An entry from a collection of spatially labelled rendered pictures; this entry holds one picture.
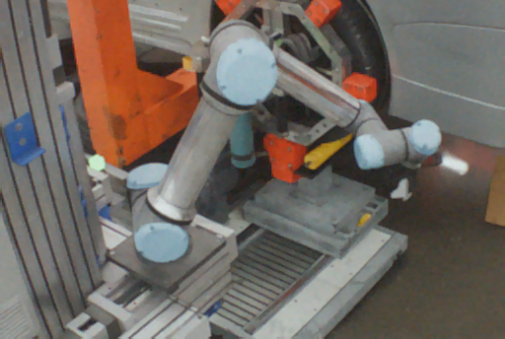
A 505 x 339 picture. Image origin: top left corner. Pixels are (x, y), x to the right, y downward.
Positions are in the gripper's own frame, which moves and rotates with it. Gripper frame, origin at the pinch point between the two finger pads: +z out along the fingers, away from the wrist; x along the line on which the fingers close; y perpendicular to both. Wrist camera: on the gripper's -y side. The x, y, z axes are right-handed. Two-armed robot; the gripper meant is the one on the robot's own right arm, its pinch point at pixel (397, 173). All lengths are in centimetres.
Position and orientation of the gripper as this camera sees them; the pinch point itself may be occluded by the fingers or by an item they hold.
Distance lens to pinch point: 194.9
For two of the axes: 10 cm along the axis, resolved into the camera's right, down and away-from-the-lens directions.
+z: -0.6, 2.9, 9.5
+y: -9.6, 2.4, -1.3
